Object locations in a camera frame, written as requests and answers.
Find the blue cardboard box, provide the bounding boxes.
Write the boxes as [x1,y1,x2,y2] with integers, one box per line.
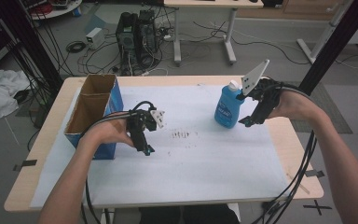
[63,73,125,161]

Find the grey floor mat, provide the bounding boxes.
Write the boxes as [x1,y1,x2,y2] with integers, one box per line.
[290,82,353,134]

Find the coiled black cable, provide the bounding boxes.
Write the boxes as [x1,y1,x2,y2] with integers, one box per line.
[65,40,88,54]

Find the black post with cables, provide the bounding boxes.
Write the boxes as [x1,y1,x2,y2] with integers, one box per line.
[0,0,64,94]

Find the small white box device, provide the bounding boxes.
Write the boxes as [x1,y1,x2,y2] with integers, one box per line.
[85,27,105,50]

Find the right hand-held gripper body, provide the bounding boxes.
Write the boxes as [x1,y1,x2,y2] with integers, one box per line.
[241,59,283,126]

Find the right gripper black cable bundle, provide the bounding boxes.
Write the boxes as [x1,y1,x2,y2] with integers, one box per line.
[251,81,319,224]

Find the long black floor cable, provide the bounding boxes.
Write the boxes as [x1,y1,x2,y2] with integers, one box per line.
[192,21,311,66]

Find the person's left hand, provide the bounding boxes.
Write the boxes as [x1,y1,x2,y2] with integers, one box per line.
[80,119,135,151]

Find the gripper black cable bundle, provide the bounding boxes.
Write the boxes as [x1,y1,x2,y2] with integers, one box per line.
[79,100,157,224]
[251,81,319,224]

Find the white metal stand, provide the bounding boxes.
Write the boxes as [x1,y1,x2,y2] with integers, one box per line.
[296,0,355,64]

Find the white crumpled cloth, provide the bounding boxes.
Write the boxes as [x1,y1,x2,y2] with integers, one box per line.
[0,67,31,123]

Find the person's dark trousers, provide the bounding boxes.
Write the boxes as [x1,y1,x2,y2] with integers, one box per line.
[139,203,241,224]

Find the person's right hand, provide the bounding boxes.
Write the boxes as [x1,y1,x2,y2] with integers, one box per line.
[268,90,324,121]

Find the wooden desk with white legs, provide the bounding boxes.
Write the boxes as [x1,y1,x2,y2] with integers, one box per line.
[163,0,265,66]

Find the black tape strip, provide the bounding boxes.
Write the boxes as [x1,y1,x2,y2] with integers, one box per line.
[12,159,38,172]

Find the blue bottle with white cap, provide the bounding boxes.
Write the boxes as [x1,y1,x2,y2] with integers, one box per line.
[213,79,246,129]

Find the left gripper black cable bundle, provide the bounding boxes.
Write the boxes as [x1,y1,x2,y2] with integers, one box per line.
[79,100,157,224]

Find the black computer tower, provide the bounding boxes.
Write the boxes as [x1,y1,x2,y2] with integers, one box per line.
[115,11,139,76]
[136,9,160,75]

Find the round white table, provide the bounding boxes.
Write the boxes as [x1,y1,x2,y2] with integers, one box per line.
[27,0,83,21]

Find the plain black post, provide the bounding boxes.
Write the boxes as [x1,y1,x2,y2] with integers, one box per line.
[297,0,358,96]

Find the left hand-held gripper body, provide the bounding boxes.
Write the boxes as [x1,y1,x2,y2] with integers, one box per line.
[126,105,166,150]

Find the grey tape strip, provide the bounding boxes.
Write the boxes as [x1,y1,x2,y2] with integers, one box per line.
[304,169,325,179]

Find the black tape cross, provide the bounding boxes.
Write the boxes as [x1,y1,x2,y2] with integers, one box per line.
[302,199,333,217]

